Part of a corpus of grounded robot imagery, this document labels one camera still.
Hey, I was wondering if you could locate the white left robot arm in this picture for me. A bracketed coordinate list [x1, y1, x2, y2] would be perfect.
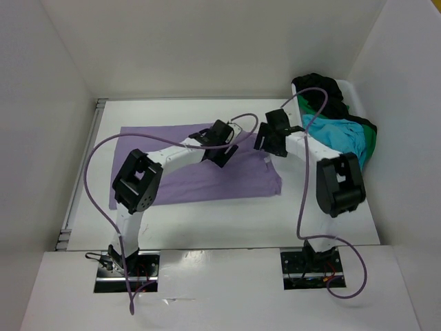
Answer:
[107, 120, 243, 276]

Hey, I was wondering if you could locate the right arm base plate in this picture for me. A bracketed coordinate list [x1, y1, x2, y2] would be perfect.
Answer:
[280, 248, 346, 290]

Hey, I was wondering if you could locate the cyan t shirt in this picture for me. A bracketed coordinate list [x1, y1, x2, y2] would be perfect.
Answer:
[309, 117, 368, 170]

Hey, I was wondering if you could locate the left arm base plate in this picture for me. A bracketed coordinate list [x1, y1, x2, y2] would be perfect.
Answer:
[85, 251, 160, 294]

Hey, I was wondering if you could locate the black t shirt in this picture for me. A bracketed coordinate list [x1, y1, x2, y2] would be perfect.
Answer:
[291, 72, 378, 129]

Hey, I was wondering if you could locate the aluminium table edge rail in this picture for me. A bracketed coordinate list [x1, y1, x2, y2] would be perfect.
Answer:
[54, 97, 298, 251]

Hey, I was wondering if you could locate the purple t shirt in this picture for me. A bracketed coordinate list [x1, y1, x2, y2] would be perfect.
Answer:
[110, 123, 282, 205]

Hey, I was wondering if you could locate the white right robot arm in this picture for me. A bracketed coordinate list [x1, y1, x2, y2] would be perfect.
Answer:
[254, 108, 366, 271]

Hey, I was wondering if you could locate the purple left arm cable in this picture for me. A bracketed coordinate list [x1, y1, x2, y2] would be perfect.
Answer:
[84, 113, 259, 316]

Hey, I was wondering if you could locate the white plastic laundry basket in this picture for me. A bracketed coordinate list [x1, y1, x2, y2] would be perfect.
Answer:
[284, 79, 367, 123]

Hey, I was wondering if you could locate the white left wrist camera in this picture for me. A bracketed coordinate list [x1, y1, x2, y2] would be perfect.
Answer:
[226, 121, 243, 143]

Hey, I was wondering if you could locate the green t shirt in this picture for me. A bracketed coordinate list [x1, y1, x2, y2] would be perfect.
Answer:
[318, 108, 377, 164]

